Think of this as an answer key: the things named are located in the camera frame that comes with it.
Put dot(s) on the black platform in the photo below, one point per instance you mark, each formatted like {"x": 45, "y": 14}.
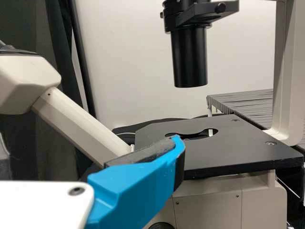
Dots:
{"x": 247, "y": 105}

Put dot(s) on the cream microscope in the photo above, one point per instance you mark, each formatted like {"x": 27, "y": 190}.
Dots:
{"x": 238, "y": 148}

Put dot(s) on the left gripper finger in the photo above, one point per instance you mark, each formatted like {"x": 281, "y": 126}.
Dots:
{"x": 133, "y": 186}

